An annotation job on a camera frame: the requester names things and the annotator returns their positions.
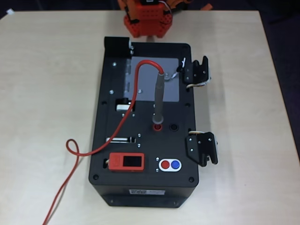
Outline grey hinged door panel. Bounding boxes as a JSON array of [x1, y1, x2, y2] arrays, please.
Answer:
[[123, 56, 180, 103]]

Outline white slider knob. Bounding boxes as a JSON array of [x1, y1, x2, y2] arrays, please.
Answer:
[[115, 98, 136, 112]]

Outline red cable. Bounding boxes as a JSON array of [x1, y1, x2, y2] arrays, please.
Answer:
[[42, 60, 165, 225]]

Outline black cable clip bracket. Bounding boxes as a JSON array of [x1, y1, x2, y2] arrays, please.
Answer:
[[182, 55, 213, 89], [185, 130, 219, 167]]

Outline red and blue buttons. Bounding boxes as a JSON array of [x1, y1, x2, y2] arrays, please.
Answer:
[[158, 157, 183, 172]]

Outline red display module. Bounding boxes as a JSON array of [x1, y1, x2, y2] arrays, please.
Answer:
[[109, 152, 145, 173]]

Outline black task board box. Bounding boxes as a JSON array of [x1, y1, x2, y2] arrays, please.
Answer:
[[88, 36, 200, 209]]

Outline black knob with zip tie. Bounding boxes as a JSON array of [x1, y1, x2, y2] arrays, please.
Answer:
[[170, 57, 188, 81]]

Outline grey test probe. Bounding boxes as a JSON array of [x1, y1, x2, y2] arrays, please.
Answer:
[[152, 71, 165, 125]]

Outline white printed label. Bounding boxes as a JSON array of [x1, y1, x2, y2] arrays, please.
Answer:
[[129, 188, 166, 195]]

